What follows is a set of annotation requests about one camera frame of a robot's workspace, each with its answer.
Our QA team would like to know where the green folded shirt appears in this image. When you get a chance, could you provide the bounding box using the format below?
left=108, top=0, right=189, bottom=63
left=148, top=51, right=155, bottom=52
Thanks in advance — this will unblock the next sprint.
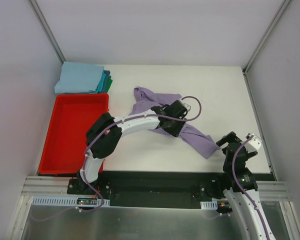
left=103, top=75, right=113, bottom=93

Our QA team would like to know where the purple t shirt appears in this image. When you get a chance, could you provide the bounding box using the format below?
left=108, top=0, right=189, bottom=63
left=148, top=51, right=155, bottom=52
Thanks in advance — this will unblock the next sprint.
left=130, top=86, right=220, bottom=159

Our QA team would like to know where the dark blue folded shirt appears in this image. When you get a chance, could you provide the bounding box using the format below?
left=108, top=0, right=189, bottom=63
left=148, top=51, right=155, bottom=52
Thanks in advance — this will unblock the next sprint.
left=98, top=70, right=112, bottom=93

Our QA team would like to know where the aluminium frame post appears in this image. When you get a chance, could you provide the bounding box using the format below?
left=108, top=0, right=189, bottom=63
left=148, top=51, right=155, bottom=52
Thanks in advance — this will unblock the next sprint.
left=242, top=0, right=293, bottom=76
left=28, top=0, right=66, bottom=64

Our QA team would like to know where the right white cable duct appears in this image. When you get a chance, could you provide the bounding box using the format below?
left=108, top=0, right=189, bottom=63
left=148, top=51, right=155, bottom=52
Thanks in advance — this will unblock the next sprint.
left=200, top=200, right=218, bottom=211

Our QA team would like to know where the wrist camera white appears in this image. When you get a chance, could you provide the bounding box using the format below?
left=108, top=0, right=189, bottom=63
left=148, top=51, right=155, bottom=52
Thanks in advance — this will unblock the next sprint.
left=180, top=100, right=192, bottom=112
left=245, top=133, right=262, bottom=153

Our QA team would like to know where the teal folded shirt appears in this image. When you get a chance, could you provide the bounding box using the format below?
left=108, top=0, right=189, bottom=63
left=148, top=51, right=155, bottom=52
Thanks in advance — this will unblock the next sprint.
left=95, top=70, right=109, bottom=93

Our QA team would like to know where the right aluminium frame post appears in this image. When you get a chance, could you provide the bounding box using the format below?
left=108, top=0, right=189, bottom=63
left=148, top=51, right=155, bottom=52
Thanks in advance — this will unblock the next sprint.
left=242, top=0, right=293, bottom=76

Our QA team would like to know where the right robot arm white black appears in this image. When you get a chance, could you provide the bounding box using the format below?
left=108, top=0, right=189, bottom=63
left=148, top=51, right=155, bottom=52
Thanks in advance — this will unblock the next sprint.
left=215, top=131, right=276, bottom=240

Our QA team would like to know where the right table edge rail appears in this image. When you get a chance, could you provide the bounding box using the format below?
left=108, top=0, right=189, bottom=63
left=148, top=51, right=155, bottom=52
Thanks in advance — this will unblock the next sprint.
left=242, top=71, right=278, bottom=181

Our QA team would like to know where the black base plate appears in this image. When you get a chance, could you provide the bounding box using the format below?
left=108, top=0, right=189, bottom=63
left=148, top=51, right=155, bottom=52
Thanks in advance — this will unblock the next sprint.
left=66, top=171, right=231, bottom=208

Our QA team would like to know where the left white cable duct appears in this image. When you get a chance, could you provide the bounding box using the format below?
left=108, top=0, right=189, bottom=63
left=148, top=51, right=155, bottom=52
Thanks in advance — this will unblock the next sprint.
left=32, top=196, right=110, bottom=208

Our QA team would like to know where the aluminium rail front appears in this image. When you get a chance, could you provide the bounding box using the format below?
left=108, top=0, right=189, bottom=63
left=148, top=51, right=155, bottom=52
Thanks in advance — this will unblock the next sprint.
left=21, top=176, right=292, bottom=202

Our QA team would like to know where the white cable duct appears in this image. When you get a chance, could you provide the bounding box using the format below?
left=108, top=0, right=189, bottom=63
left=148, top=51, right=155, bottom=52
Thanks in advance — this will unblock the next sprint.
left=200, top=200, right=218, bottom=211
left=32, top=196, right=110, bottom=208

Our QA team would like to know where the red plastic bin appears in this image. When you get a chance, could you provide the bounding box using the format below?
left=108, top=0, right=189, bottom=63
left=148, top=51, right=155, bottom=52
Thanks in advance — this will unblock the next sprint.
left=38, top=93, right=109, bottom=175

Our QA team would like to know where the light blue folded shirt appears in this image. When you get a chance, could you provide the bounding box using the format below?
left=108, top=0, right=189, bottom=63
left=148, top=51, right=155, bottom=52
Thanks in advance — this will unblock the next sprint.
left=54, top=61, right=105, bottom=95

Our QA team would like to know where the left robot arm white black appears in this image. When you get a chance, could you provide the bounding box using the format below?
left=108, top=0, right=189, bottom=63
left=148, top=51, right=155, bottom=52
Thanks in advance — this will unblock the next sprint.
left=77, top=100, right=191, bottom=195

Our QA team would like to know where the left aluminium frame post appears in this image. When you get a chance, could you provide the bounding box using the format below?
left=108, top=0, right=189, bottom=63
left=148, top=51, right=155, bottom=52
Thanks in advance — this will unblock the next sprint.
left=28, top=0, right=66, bottom=64

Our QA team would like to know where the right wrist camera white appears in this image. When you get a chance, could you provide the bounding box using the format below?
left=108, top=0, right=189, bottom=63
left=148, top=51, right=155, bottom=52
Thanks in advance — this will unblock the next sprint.
left=245, top=133, right=262, bottom=153

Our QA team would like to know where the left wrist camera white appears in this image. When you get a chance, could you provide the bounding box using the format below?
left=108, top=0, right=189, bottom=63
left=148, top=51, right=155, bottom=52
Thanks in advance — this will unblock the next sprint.
left=180, top=100, right=192, bottom=112

